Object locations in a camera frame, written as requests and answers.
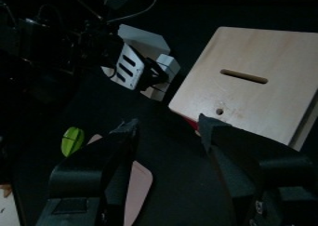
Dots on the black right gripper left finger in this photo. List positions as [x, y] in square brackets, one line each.
[83, 180]

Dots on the small white block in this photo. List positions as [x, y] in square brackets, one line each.
[168, 65]

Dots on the green toy sushi roll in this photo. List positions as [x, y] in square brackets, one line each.
[72, 141]

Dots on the pink plate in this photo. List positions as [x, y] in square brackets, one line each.
[138, 189]

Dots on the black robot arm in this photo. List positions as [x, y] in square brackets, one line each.
[45, 43]

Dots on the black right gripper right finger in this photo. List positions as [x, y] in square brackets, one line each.
[265, 174]

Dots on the large white block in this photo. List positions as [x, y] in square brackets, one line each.
[143, 39]

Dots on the white slotted panel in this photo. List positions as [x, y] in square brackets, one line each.
[131, 57]

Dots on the red toy piece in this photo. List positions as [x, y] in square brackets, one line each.
[191, 123]

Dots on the light wooden board with slot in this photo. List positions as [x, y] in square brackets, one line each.
[257, 56]

